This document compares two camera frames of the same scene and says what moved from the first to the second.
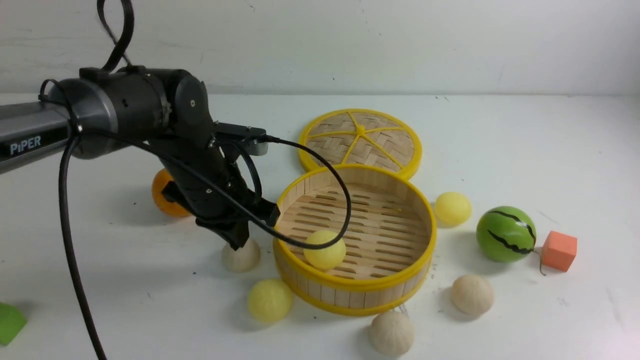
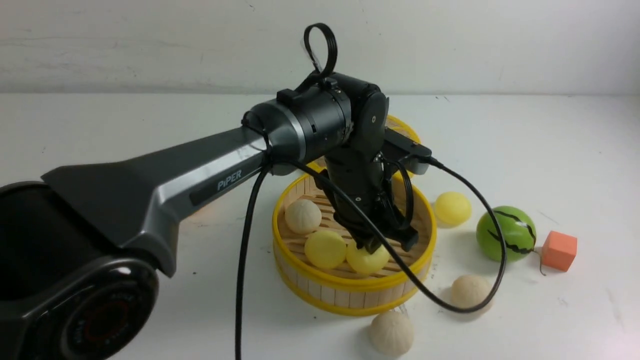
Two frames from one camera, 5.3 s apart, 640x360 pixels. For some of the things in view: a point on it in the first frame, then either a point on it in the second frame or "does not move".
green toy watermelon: [506, 234] does not move
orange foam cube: [558, 250] does not move
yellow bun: [452, 208] does not move
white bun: [243, 259] → [303, 216]
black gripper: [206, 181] → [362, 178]
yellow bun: [270, 300] → [362, 261]
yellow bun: [328, 258] does not move
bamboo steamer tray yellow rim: [388, 254] does not move
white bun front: [392, 333] does not move
